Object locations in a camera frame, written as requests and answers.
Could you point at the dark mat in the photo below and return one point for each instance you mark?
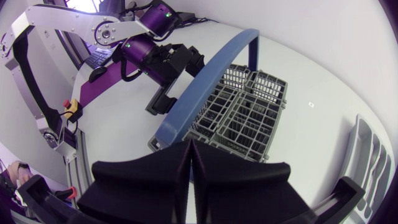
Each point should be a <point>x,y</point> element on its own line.
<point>96,88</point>

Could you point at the yellow emergency stop button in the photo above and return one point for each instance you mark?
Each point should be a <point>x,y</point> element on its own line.
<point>74,109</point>

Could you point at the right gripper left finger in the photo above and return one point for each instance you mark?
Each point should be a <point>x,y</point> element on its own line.
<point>140,189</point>

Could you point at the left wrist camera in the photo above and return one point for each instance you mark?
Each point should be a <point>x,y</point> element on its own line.
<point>196,62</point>

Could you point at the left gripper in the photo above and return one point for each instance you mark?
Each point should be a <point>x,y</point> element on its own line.
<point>169,63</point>

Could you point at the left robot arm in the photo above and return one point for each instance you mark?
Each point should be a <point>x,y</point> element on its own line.
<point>62,21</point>

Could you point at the person's hand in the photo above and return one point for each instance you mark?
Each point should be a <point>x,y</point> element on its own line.
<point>19,172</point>

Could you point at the black power brick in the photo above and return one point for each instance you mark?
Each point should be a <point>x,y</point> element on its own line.
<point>186,16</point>

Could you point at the black computer mouse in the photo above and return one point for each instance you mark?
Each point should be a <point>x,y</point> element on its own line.
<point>97,74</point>

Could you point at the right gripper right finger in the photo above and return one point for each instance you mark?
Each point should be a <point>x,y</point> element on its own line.
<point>242,193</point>

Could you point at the grey cutlery basket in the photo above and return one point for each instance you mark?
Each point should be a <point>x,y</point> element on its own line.
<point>186,102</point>

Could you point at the black keyboard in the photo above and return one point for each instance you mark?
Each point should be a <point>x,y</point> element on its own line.
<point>98,58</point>

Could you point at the grey cutlery tray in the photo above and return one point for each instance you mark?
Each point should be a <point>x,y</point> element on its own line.
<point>360,140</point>

